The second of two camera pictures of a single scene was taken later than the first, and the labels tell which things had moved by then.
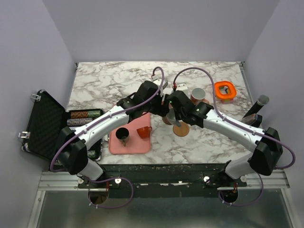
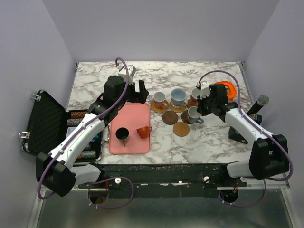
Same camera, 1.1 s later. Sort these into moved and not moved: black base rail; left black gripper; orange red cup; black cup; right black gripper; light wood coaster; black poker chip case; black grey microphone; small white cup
Moved: small white cup; right black gripper; left black gripper
Not moved: orange red cup; light wood coaster; black base rail; black grey microphone; black poker chip case; black cup
